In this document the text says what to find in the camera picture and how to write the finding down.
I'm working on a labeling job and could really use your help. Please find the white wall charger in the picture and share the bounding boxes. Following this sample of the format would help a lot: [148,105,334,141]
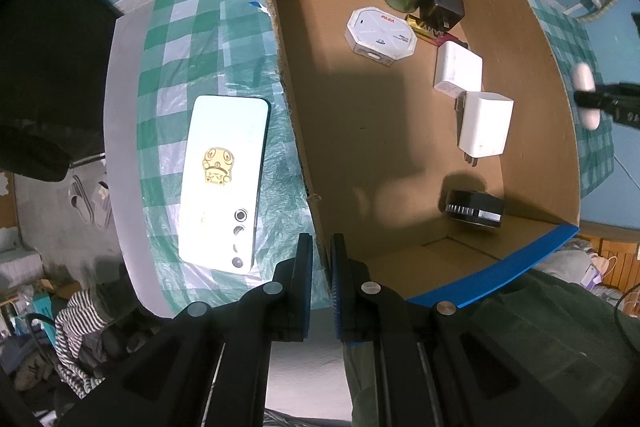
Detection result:
[454,91,515,166]
[432,40,484,100]

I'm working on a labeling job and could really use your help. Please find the black round device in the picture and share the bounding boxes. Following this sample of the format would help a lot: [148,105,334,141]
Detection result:
[444,188,505,230]

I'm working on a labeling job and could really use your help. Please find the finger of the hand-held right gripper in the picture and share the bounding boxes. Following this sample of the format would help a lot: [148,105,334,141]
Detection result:
[573,89,621,109]

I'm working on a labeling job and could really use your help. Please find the iridescent gold bar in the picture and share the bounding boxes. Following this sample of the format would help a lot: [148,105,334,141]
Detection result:
[405,13,446,45]

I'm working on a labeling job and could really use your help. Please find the small white oval object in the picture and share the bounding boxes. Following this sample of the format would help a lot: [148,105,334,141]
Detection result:
[570,62,607,131]

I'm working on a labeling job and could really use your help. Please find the striped cloth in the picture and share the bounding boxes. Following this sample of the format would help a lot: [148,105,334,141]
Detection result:
[52,289,131,400]

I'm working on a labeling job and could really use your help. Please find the teal carton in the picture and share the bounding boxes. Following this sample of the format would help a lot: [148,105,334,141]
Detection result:
[30,294,57,329]

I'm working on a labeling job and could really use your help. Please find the black wall charger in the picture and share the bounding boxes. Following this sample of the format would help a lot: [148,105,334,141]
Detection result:
[419,0,466,35]

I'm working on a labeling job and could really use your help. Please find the beige hose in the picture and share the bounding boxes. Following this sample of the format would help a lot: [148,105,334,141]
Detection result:
[575,0,628,25]

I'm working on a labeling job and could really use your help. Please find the person's green trousers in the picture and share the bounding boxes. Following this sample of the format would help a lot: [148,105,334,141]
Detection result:
[345,267,640,427]

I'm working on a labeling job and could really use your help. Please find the green checked tablecloth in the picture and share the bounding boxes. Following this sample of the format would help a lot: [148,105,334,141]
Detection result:
[107,0,616,308]

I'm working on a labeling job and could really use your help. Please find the black cable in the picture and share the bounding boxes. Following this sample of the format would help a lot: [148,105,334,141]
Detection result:
[612,286,640,339]

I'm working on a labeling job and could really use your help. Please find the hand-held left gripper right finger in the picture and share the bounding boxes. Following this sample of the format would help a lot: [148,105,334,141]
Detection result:
[330,233,583,427]

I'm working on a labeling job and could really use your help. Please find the grey slipper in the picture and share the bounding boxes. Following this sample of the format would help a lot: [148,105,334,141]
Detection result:
[67,177,96,223]
[92,179,115,229]

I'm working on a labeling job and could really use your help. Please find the octagonal case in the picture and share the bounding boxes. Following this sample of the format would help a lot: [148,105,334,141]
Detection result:
[344,5,418,65]

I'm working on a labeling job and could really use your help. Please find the cardboard box with blue rim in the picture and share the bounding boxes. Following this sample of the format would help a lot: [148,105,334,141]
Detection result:
[255,0,583,349]

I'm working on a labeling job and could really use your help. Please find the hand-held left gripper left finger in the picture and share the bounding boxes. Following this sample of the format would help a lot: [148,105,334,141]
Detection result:
[60,232,315,427]

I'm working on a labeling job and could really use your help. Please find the white smartphone with gold sticker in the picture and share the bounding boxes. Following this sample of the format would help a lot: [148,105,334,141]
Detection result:
[178,94,272,273]

